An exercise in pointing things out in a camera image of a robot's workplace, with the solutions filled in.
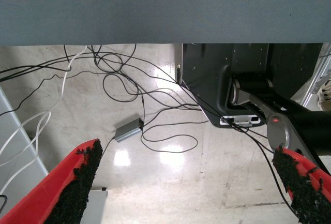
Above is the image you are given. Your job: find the grey metal hub box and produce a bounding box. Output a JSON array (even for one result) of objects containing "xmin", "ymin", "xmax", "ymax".
[{"xmin": 114, "ymin": 117, "xmax": 144, "ymax": 144}]

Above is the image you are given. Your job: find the beige shoe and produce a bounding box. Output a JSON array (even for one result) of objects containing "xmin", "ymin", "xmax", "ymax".
[{"xmin": 317, "ymin": 78, "xmax": 331, "ymax": 107}]

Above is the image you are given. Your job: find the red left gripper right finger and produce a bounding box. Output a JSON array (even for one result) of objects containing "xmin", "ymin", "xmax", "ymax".
[{"xmin": 272, "ymin": 145, "xmax": 331, "ymax": 224}]

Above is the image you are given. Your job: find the dark grey table cloth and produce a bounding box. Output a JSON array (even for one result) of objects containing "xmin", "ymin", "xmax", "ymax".
[{"xmin": 0, "ymin": 0, "xmax": 331, "ymax": 47}]

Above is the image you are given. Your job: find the thin black cable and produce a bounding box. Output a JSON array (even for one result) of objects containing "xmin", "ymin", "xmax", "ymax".
[
  {"xmin": 0, "ymin": 70, "xmax": 182, "ymax": 117},
  {"xmin": 141, "ymin": 124, "xmax": 199, "ymax": 154},
  {"xmin": 0, "ymin": 43, "xmax": 138, "ymax": 82},
  {"xmin": 102, "ymin": 73, "xmax": 141, "ymax": 103}
]

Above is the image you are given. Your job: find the aluminium frame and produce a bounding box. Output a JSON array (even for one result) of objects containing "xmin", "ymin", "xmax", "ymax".
[{"xmin": 301, "ymin": 43, "xmax": 331, "ymax": 111}]

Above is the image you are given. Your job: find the white cable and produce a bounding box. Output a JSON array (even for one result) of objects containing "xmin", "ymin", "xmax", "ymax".
[{"xmin": 0, "ymin": 44, "xmax": 88, "ymax": 196}]

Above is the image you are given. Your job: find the white metal box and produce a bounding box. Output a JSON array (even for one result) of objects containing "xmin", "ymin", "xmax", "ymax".
[{"xmin": 82, "ymin": 187, "xmax": 109, "ymax": 224}]

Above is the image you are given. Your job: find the grey black torso link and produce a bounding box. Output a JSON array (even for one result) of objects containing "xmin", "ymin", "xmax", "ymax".
[{"xmin": 229, "ymin": 71, "xmax": 331, "ymax": 175}]

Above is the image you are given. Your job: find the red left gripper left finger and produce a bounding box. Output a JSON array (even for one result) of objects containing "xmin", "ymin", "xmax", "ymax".
[{"xmin": 0, "ymin": 138, "xmax": 103, "ymax": 224}]

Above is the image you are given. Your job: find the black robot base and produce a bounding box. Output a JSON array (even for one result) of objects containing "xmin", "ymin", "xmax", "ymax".
[{"xmin": 174, "ymin": 43, "xmax": 323, "ymax": 129}]

